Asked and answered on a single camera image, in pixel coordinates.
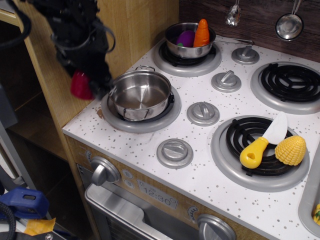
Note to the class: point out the grey stove knob middle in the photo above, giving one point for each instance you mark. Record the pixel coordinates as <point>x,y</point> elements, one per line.
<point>203,114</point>

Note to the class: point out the grey stove knob back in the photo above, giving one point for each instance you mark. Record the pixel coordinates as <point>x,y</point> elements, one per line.
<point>245,55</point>

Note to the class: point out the front left burner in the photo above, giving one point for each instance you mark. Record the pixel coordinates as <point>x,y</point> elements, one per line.
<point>159,122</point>

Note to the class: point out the grey sink basin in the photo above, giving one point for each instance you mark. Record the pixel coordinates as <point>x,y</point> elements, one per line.
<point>310,199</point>

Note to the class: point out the yellow tape piece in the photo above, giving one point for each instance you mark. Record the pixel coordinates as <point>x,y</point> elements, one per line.
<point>39,226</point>

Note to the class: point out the back left burner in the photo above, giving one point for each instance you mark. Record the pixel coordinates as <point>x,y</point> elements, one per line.
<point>180,67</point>

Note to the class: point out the blue clamp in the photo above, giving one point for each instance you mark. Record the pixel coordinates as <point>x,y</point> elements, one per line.
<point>26,203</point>

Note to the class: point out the yellow toy corn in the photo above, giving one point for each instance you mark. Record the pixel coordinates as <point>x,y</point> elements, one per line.
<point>291,150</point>

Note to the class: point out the hanging steel measuring cup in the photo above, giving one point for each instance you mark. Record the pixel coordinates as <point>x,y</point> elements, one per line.
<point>290,25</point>

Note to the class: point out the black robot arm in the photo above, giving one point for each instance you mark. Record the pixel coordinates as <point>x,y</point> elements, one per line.
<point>80,40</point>

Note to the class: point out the grey stove knob upper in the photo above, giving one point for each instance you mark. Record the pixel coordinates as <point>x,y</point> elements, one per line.
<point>226,82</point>

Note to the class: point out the purple toy eggplant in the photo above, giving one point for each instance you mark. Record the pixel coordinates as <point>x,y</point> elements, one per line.
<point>186,39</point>

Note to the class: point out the steel pot at back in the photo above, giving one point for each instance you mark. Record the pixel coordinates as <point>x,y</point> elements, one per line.
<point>172,33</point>

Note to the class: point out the grey stove knob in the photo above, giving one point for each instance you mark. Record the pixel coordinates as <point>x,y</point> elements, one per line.
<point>203,114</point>
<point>226,82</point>
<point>245,55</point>
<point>174,153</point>

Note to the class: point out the grey stove knob front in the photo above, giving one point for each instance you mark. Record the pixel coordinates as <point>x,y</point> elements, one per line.
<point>174,153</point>

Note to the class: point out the right oven dial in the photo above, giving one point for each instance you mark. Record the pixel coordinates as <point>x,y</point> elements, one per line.
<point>214,228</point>

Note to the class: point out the oven dial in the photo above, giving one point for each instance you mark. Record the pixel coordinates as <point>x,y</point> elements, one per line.
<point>103,171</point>
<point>214,228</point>

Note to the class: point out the yellow handled toy knife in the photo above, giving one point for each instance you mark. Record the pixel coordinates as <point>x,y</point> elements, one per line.
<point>251,156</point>

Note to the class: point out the hanging clear utensil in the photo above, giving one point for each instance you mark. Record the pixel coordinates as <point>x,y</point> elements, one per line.
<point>233,15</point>

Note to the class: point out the orange toy carrot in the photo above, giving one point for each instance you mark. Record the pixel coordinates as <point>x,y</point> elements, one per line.
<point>202,34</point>

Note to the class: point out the yellow toy in sink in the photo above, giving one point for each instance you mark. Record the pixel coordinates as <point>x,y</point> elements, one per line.
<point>316,214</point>

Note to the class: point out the front right burner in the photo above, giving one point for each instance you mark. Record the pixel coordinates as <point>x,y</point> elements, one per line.
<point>232,136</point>

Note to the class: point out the red toy sweet potato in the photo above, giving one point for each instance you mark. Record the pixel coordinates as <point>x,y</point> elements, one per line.
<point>80,86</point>

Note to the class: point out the back right burner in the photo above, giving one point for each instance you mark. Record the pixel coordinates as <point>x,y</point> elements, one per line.
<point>289,87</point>

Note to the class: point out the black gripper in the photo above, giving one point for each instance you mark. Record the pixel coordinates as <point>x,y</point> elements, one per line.
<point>89,57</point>

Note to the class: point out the silver oven door handle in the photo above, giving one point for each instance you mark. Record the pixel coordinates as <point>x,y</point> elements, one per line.
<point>122,211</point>

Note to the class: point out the steel pan with handles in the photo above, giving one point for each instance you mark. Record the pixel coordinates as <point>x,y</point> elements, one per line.
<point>140,94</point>

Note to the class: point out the burner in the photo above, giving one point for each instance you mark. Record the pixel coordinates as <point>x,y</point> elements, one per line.
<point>180,67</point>
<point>232,136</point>
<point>159,122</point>
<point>289,87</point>

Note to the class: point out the left oven dial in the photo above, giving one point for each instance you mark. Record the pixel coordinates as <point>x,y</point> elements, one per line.
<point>103,171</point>

